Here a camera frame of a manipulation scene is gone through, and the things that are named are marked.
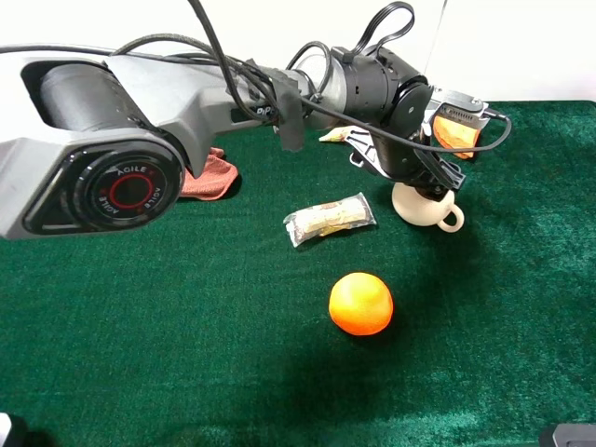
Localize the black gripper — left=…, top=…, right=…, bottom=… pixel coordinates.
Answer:
left=349, top=128, right=466, bottom=201

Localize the white ceramic teapot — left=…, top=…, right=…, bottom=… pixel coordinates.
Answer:
left=391, top=183, right=465, bottom=233

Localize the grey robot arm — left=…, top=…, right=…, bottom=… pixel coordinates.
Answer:
left=1, top=49, right=463, bottom=239

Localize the orange toy bread slice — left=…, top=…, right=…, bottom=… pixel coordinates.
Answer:
left=433, top=116, right=481, bottom=160

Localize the purple toy eggplant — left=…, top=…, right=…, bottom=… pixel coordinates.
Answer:
left=318, top=127, right=352, bottom=142

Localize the clear wrapped snack packet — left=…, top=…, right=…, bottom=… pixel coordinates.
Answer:
left=283, top=193, right=376, bottom=248

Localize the orange fruit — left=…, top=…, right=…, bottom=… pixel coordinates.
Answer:
left=329, top=272, right=394, bottom=336

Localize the pink folded towel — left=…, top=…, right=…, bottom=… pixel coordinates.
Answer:
left=181, top=147, right=238, bottom=201

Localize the green velvet table cloth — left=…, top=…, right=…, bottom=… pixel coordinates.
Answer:
left=1, top=102, right=595, bottom=446

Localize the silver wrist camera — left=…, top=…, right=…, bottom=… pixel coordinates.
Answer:
left=422, top=87, right=490, bottom=136

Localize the black cable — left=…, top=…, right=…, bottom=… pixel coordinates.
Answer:
left=0, top=0, right=512, bottom=154

